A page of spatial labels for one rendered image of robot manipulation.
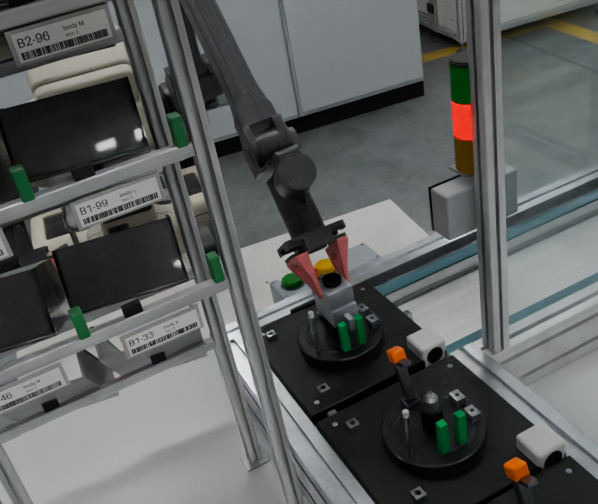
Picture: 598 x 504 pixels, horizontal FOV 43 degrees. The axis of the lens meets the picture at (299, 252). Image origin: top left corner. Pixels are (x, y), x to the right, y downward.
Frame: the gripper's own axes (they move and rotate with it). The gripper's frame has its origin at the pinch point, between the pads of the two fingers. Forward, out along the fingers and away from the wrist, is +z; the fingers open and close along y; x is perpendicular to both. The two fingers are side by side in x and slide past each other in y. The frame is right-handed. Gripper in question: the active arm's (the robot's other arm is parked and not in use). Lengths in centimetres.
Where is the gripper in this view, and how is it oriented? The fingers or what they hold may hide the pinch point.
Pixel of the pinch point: (333, 288)
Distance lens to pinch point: 117.6
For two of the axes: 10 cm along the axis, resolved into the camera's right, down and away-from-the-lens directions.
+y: 8.8, -3.6, 3.0
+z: 4.0, 9.1, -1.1
